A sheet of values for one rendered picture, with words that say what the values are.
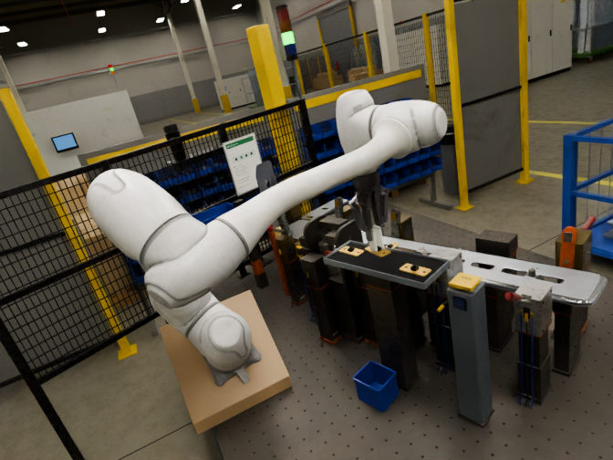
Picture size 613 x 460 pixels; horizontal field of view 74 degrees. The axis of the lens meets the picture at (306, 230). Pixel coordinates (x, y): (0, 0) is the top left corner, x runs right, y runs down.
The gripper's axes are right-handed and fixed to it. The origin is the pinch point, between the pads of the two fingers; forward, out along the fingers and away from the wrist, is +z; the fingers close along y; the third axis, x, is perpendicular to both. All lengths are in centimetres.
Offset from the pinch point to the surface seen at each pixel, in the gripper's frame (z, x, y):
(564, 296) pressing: 23, -32, 37
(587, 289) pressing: 24, -34, 44
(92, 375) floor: 125, 213, -123
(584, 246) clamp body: 19, -25, 58
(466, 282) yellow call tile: 8.0, -25.7, 7.7
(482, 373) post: 35.8, -28.4, 8.1
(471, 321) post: 17.8, -28.0, 5.9
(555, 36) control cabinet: 19, 651, 1082
